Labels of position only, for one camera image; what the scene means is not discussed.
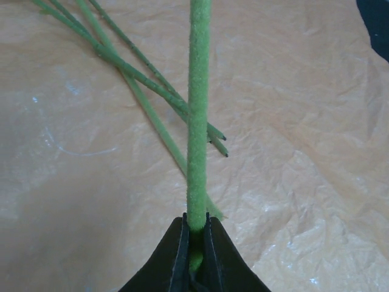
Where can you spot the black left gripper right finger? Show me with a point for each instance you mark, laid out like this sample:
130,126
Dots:
224,269

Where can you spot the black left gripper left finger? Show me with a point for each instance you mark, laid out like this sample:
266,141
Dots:
167,268

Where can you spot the orange wrapping paper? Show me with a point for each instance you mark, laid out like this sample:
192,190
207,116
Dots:
88,188

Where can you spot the pastel artificial flower bunch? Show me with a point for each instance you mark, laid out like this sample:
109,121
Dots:
104,49

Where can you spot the blue poppy flower stem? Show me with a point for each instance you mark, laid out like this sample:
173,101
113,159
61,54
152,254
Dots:
199,42

